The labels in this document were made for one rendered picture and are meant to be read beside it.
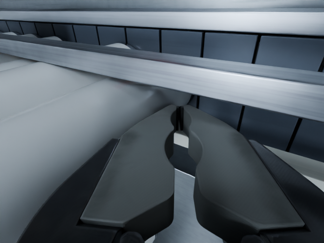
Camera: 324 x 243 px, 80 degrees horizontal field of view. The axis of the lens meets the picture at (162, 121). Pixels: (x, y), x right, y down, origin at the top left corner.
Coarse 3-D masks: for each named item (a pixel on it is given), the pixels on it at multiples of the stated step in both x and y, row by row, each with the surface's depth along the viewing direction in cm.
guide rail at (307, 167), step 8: (176, 136) 16; (184, 136) 16; (184, 144) 16; (280, 152) 14; (288, 152) 14; (288, 160) 13; (296, 160) 13; (304, 160) 13; (312, 160) 13; (296, 168) 12; (304, 168) 12; (312, 168) 12; (320, 168) 12; (312, 176) 12; (320, 176) 12; (320, 184) 12
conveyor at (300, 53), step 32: (32, 32) 26; (64, 32) 23; (96, 32) 20; (128, 32) 18; (160, 32) 16; (192, 32) 15; (256, 64) 14; (288, 64) 13; (320, 64) 12; (192, 96) 17; (256, 128) 16; (288, 128) 14; (320, 128) 13; (320, 160) 14
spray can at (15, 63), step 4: (16, 60) 16; (20, 60) 16; (24, 60) 16; (28, 60) 16; (32, 60) 17; (36, 60) 17; (0, 64) 15; (4, 64) 15; (8, 64) 15; (12, 64) 16; (16, 64) 16; (20, 64) 16; (24, 64) 16; (28, 64) 16; (0, 68) 15; (4, 68) 15; (8, 68) 15
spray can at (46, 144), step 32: (64, 96) 10; (96, 96) 10; (128, 96) 11; (160, 96) 13; (0, 128) 7; (32, 128) 8; (64, 128) 8; (96, 128) 9; (128, 128) 10; (0, 160) 7; (32, 160) 7; (64, 160) 8; (0, 192) 6; (32, 192) 7; (0, 224) 6
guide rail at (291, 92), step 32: (64, 64) 12; (96, 64) 10; (128, 64) 9; (160, 64) 8; (192, 64) 7; (224, 64) 7; (224, 96) 7; (256, 96) 7; (288, 96) 6; (320, 96) 6
